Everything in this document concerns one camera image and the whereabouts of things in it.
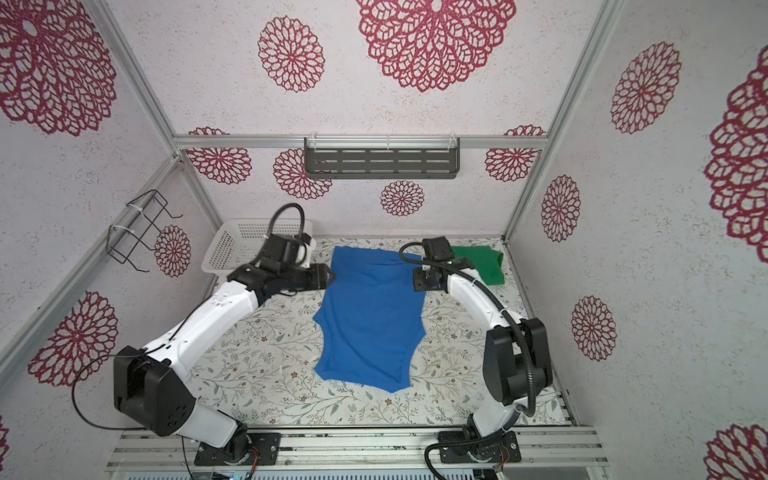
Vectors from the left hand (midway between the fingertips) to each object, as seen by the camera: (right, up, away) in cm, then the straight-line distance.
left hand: (332, 288), depth 84 cm
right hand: (+26, +1, +8) cm, 27 cm away
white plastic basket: (-42, +16, +34) cm, 56 cm away
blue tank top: (+11, -11, +15) cm, 22 cm away
